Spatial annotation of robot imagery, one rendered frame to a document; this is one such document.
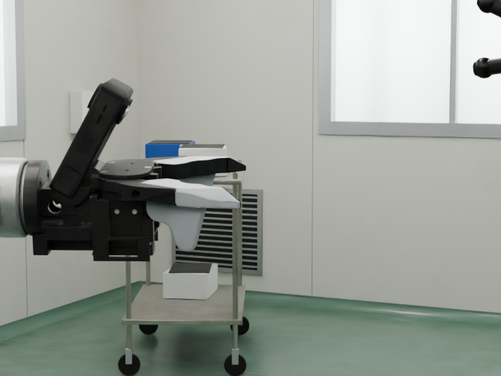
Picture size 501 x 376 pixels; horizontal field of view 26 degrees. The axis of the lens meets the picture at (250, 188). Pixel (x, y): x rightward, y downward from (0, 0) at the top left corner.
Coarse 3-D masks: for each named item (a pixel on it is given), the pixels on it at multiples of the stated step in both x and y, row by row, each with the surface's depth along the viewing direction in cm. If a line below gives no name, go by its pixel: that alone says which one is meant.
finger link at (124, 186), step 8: (112, 184) 96; (120, 184) 96; (128, 184) 95; (136, 184) 95; (144, 184) 95; (152, 184) 95; (120, 192) 96; (128, 192) 95; (136, 192) 95; (144, 192) 94; (152, 192) 94; (160, 192) 94; (168, 192) 94; (128, 200) 95; (144, 200) 96; (152, 200) 95; (160, 200) 95; (168, 200) 94
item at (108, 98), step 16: (112, 80) 99; (96, 96) 97; (112, 96) 97; (128, 96) 99; (96, 112) 97; (112, 112) 97; (80, 128) 98; (96, 128) 98; (112, 128) 100; (80, 144) 98; (96, 144) 98; (64, 160) 98; (80, 160) 98; (64, 176) 99; (80, 176) 99; (64, 192) 99
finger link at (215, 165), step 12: (204, 156) 107; (168, 168) 104; (180, 168) 104; (192, 168) 105; (204, 168) 106; (216, 168) 106; (228, 168) 107; (240, 168) 107; (180, 180) 106; (192, 180) 106; (204, 180) 107
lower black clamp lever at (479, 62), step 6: (480, 60) 68; (486, 60) 68; (492, 60) 67; (498, 60) 67; (474, 66) 68; (480, 66) 68; (486, 66) 67; (492, 66) 67; (498, 66) 67; (474, 72) 68; (480, 72) 68; (486, 72) 68; (492, 72) 68; (498, 72) 67
